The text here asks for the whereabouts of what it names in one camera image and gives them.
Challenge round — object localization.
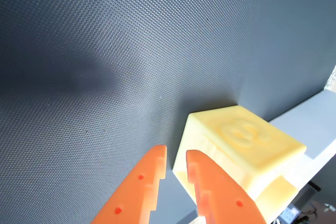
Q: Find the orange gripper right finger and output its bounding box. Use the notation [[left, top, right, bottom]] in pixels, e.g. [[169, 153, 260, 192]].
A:
[[185, 150, 267, 224]]

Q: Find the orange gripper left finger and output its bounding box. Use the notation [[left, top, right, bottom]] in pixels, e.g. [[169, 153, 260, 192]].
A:
[[90, 144, 167, 224]]

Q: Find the yellow embossed toy block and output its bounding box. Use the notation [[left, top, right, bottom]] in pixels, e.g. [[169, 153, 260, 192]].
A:
[[172, 105, 307, 224]]

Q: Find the white open cardboard box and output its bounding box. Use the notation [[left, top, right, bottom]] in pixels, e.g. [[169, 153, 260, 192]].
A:
[[269, 89, 336, 205]]

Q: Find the black cable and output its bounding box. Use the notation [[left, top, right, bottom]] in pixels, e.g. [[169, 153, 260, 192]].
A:
[[272, 202, 320, 224]]

